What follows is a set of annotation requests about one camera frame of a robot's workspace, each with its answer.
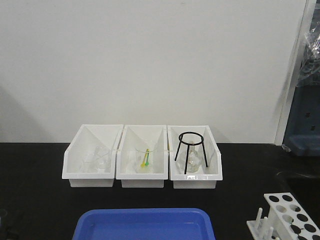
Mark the grey pegboard drying rack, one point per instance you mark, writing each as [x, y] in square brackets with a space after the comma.
[302, 134]

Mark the white test tube rack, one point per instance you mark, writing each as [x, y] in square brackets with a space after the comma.
[286, 220]

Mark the middle white storage bin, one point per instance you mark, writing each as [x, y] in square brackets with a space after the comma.
[142, 136]

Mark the white storage bin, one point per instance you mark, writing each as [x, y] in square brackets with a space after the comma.
[87, 138]
[205, 177]
[142, 136]

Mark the glass beaker with spoons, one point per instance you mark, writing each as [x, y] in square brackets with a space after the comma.
[139, 154]

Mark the green plastic spoon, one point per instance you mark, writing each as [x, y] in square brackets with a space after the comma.
[147, 159]

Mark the yellow plastic spoon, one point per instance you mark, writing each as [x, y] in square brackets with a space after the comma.
[144, 158]

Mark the right white storage bin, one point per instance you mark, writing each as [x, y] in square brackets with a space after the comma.
[205, 177]

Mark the glass flask in bin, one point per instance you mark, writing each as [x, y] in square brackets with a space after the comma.
[188, 159]

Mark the glassware in left bin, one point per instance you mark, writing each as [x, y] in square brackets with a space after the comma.
[96, 161]

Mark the left white storage bin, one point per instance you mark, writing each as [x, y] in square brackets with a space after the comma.
[87, 138]

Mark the blue plastic tray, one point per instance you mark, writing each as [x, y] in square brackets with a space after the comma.
[144, 224]

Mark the clear bag of pegs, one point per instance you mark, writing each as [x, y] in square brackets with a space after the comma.
[309, 73]

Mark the black countertop sink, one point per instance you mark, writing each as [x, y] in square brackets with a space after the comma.
[304, 187]

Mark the glass beaker on counter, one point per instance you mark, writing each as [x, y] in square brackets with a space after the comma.
[3, 216]

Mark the black wire tripod stand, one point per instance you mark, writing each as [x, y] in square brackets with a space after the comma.
[181, 141]

